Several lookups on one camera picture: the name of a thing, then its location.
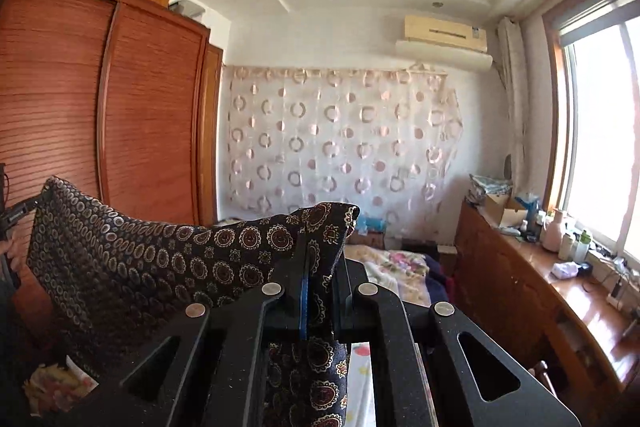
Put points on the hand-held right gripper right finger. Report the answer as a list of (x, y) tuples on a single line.
[(345, 302)]

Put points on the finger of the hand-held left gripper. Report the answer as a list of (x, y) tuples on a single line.
[(22, 209)]

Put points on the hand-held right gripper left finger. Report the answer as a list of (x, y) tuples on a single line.
[(302, 302)]

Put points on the navy circle-print garment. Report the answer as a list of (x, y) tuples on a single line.
[(150, 257)]

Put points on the person's left hand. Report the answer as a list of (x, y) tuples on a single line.
[(11, 252)]

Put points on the floral quilt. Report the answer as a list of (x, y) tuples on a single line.
[(395, 267)]

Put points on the white flower-print bedsheet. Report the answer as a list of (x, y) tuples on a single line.
[(361, 382)]

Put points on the blue packet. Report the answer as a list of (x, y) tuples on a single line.
[(372, 224)]

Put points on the navy blanket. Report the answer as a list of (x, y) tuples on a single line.
[(440, 282)]

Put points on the wooden sideboard cabinet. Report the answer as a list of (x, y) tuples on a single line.
[(500, 282)]

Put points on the wooden louvered wardrobe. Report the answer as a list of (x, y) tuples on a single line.
[(150, 107)]

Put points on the sheer circle-pattern curtain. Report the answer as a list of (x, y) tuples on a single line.
[(340, 137)]

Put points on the cardboard box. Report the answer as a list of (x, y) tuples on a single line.
[(500, 212)]

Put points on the stack of folded cloths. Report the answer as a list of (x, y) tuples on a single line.
[(487, 187)]

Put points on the white jug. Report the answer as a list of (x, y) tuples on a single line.
[(554, 232)]

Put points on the white cloth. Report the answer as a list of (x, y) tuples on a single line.
[(565, 270)]

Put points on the green-capped white bottle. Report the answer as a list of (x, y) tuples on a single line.
[(582, 249)]

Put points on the grey box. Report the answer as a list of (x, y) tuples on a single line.
[(187, 8)]

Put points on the bundled window curtain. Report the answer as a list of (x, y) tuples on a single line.
[(512, 97)]

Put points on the wood-framed window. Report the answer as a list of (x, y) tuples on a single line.
[(600, 132)]

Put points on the wall air conditioner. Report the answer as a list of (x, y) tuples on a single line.
[(442, 42)]

